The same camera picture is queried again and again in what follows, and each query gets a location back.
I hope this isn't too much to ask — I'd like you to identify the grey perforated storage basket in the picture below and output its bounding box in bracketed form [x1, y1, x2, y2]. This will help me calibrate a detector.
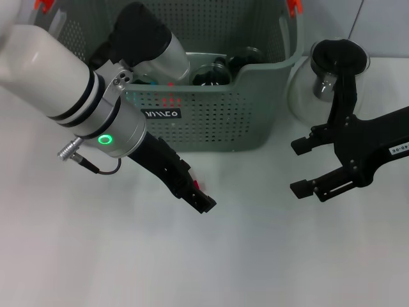
[31, 0, 304, 153]

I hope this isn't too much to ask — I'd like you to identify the left arm grey cable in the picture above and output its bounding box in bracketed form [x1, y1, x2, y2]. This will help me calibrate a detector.
[57, 137, 122, 175]

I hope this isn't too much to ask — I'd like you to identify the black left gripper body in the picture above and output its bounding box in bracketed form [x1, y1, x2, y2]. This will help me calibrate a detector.
[127, 132, 192, 201]

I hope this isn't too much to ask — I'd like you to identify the glass carafe with black lid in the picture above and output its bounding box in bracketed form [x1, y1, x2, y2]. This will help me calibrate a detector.
[286, 37, 371, 127]

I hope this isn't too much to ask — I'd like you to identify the thin dark background cable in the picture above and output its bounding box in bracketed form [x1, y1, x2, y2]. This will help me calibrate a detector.
[348, 0, 365, 38]

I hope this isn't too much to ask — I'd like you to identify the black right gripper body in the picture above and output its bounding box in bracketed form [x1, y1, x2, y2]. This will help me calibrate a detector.
[334, 107, 409, 189]

